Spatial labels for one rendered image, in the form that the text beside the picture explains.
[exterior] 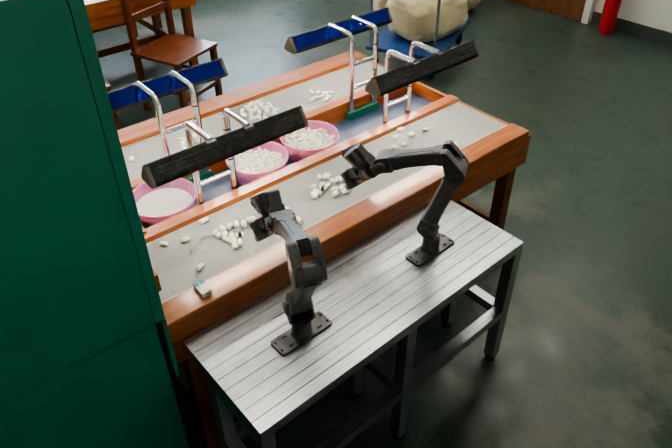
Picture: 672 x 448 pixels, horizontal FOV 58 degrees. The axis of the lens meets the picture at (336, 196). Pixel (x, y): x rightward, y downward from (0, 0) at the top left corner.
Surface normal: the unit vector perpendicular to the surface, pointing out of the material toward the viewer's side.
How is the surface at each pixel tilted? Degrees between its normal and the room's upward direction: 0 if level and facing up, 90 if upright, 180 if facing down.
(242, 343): 0
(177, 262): 0
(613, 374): 0
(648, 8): 90
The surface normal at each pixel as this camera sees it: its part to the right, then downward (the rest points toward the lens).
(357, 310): 0.00, -0.81
